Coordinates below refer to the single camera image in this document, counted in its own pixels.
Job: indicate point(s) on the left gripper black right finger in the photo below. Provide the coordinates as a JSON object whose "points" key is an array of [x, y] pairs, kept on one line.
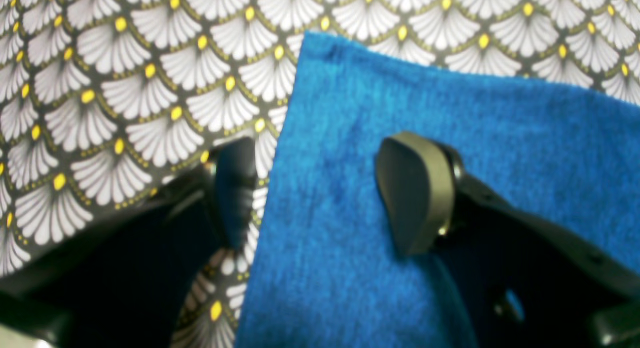
{"points": [[525, 282]]}

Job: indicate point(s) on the fan-patterned tablecloth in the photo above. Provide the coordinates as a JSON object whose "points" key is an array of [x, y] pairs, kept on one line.
{"points": [[103, 100]]}

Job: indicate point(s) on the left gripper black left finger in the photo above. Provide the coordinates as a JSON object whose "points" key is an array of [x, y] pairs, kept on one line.
{"points": [[122, 283]]}

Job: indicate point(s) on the blue T-shirt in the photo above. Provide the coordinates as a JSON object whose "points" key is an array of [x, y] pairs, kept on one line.
{"points": [[326, 273]]}

